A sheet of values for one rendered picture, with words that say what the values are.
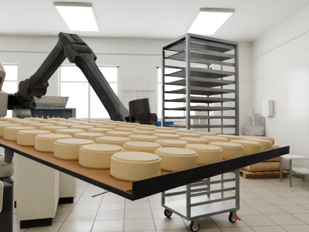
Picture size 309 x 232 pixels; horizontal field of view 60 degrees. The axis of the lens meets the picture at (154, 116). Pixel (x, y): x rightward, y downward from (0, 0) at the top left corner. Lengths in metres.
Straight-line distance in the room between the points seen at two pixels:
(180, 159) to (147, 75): 6.23
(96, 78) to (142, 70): 5.53
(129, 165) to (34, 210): 2.68
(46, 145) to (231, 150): 0.25
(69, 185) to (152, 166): 3.30
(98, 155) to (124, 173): 0.05
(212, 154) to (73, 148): 0.17
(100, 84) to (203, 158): 0.71
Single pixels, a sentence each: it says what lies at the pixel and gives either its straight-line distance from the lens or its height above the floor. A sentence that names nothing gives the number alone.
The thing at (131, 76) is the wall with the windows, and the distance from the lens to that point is 6.49.
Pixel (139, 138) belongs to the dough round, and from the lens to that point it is 0.41.
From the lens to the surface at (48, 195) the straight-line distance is 2.87.
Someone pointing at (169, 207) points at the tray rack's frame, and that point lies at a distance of 2.83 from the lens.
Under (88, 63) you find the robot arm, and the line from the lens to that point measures 1.05.
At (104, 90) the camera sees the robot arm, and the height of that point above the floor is 1.12.
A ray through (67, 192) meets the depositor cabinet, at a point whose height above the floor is 0.14.
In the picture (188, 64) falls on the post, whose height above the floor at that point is 1.53.
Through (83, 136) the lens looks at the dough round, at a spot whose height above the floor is 0.99.
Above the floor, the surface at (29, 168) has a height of 0.57.
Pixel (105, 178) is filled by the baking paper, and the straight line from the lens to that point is 0.26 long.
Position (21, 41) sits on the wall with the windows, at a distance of 7.11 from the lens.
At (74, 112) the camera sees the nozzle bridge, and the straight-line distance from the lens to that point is 3.46.
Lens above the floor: 1.01
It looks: 1 degrees up
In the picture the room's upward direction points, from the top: straight up
